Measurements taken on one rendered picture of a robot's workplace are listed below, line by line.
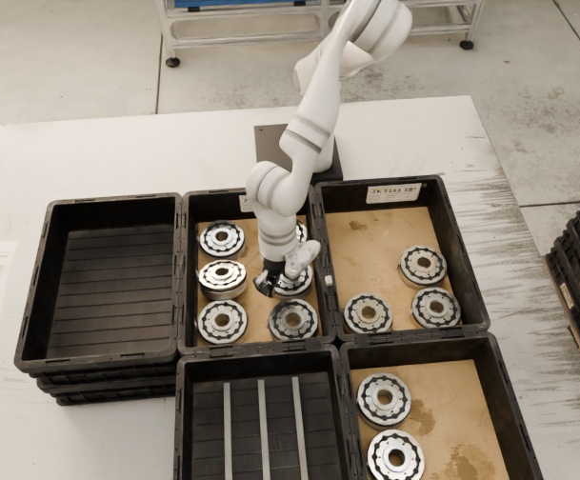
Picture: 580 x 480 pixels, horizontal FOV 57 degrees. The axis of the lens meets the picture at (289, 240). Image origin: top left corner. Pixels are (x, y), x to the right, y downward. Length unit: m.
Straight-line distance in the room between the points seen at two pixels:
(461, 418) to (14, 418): 0.93
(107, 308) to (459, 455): 0.77
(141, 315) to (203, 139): 0.68
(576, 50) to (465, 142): 1.93
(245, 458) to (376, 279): 0.47
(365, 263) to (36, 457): 0.81
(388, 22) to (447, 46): 2.47
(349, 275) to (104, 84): 2.20
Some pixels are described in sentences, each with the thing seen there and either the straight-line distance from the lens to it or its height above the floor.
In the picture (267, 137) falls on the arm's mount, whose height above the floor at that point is 0.75.
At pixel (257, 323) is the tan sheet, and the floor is 0.83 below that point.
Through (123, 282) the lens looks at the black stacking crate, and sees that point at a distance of 1.26.
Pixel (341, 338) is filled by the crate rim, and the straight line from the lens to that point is 1.04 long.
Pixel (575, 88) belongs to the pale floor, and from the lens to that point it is 3.33.
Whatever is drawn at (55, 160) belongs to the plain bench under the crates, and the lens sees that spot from 1.75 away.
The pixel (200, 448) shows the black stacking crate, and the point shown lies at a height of 0.83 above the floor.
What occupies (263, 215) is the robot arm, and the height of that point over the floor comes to 1.12.
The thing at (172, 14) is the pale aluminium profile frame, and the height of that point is 0.30.
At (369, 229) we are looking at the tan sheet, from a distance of 1.30.
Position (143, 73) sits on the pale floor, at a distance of 3.16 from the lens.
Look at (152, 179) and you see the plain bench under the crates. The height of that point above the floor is 0.70.
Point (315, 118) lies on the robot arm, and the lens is 0.88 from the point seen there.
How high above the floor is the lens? 1.87
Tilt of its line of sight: 55 degrees down
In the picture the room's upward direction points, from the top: straight up
